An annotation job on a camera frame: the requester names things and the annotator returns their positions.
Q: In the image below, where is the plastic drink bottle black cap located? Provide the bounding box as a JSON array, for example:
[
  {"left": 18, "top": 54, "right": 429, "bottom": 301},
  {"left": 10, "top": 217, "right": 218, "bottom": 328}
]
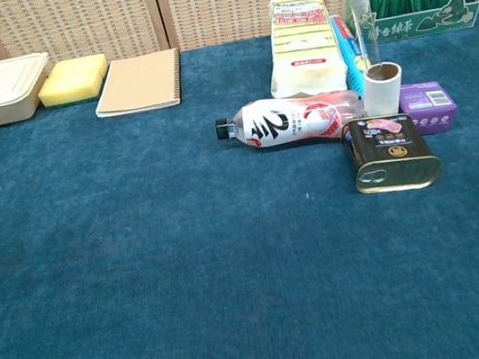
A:
[{"left": 212, "top": 83, "right": 373, "bottom": 161}]

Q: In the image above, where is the blue table cloth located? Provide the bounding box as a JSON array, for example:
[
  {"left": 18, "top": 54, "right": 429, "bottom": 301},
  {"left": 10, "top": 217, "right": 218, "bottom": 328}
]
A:
[{"left": 0, "top": 0, "right": 479, "bottom": 359}]

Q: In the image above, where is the kraft spiral notebook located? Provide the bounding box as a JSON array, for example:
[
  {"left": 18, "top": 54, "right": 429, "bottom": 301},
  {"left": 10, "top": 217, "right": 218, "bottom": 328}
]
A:
[{"left": 87, "top": 46, "right": 189, "bottom": 120}]

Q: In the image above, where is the yellow sponge multipack bag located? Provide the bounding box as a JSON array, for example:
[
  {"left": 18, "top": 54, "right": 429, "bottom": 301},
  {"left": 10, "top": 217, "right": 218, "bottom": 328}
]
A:
[{"left": 255, "top": 0, "right": 352, "bottom": 103}]

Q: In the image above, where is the black gold luncheon meat can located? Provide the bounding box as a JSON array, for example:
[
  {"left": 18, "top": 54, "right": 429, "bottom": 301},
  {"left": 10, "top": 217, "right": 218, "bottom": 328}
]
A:
[{"left": 338, "top": 106, "right": 446, "bottom": 200}]

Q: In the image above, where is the blue cling wrap box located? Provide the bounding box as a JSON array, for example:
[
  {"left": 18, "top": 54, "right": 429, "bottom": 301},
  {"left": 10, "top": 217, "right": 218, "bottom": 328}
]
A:
[{"left": 329, "top": 10, "right": 378, "bottom": 103}]

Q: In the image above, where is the white paper roll cardboard core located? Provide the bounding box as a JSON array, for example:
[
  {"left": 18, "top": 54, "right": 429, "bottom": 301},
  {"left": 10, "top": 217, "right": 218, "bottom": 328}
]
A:
[{"left": 357, "top": 60, "right": 410, "bottom": 120}]

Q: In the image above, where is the yellow sponge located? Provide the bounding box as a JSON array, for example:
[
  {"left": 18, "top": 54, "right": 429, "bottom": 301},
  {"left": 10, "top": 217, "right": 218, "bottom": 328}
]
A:
[
  {"left": 35, "top": 66, "right": 109, "bottom": 112},
  {"left": 46, "top": 52, "right": 112, "bottom": 90}
]

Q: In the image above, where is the small purple box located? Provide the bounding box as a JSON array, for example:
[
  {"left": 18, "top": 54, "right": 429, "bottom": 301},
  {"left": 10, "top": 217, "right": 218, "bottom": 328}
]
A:
[{"left": 395, "top": 76, "right": 462, "bottom": 139}]

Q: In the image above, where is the beige lidded food container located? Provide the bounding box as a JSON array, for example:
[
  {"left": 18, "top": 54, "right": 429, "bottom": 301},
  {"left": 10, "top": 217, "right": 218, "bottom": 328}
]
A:
[{"left": 0, "top": 50, "right": 60, "bottom": 126}]

